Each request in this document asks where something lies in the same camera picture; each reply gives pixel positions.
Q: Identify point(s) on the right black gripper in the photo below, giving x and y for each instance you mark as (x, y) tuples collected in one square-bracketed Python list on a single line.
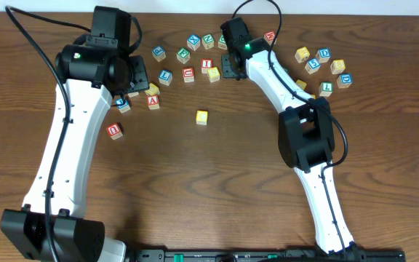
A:
[(229, 66)]

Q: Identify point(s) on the blue L block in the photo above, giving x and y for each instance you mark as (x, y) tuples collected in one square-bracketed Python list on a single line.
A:
[(165, 77)]

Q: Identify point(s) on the blue X block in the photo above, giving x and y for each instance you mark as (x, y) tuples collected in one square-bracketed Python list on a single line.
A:
[(193, 42)]

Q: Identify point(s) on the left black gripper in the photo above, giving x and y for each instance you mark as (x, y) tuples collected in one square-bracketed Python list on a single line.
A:
[(139, 73)]

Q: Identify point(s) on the yellow block near A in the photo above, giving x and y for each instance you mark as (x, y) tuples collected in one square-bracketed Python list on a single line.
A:
[(152, 90)]

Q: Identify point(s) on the red W block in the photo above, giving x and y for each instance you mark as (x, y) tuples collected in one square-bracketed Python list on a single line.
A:
[(270, 37)]

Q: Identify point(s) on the blue T block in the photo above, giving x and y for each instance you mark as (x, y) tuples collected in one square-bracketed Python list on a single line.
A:
[(122, 105)]

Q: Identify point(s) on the blue D block lower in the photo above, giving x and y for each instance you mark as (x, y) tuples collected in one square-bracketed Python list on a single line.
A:
[(344, 81)]

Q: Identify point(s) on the blue D block upper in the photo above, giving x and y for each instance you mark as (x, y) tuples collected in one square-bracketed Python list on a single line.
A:
[(323, 55)]

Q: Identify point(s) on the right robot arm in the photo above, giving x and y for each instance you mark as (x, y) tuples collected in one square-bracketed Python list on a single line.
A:
[(305, 138)]

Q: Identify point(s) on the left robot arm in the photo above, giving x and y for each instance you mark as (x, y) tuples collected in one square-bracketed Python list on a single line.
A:
[(93, 74)]

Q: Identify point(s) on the yellow S block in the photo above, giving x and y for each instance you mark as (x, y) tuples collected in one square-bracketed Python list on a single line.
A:
[(213, 74)]

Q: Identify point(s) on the green B block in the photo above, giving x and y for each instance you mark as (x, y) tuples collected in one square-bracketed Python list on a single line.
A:
[(222, 43)]

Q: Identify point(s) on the red A block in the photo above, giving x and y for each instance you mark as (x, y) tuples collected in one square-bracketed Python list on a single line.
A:
[(153, 102)]

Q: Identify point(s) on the yellow 8 block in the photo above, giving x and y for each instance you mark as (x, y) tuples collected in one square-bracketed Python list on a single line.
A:
[(337, 66)]

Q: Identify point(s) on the red Y block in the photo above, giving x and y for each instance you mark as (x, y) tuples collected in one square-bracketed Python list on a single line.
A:
[(133, 94)]

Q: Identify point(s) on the red U block lower left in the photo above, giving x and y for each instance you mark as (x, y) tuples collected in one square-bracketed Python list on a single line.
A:
[(115, 131)]

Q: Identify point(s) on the yellow Q block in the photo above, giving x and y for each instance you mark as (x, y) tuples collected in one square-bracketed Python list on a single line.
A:
[(301, 84)]

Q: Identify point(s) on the yellow M block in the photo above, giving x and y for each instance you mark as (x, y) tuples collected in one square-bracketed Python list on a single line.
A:
[(302, 54)]

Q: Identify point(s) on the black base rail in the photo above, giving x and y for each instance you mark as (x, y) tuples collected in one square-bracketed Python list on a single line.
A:
[(353, 254)]

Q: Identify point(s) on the yellow C block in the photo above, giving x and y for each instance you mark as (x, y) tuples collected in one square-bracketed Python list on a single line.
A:
[(202, 117)]

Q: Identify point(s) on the red U block centre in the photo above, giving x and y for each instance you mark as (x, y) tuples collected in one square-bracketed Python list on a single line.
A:
[(188, 75)]

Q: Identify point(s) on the green F block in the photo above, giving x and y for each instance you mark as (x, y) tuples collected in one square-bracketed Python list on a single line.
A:
[(183, 55)]

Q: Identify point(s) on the green L block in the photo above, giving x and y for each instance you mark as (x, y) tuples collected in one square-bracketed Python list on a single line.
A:
[(325, 89)]

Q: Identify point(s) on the green N block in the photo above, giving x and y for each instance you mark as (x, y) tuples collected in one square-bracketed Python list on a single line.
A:
[(208, 41)]

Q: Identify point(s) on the red u block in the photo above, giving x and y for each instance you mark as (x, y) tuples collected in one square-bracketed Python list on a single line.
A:
[(115, 131), (188, 75)]

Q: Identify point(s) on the blue 5 block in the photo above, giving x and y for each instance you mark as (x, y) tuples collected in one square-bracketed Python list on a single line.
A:
[(312, 66)]

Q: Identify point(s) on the blue P block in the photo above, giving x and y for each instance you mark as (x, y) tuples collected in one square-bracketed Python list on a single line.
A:
[(159, 53)]

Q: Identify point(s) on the blue d block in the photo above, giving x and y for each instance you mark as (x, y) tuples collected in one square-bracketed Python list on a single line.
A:
[(344, 81), (323, 55)]

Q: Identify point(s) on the red I block left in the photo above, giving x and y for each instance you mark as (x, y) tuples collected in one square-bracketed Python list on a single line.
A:
[(206, 64)]

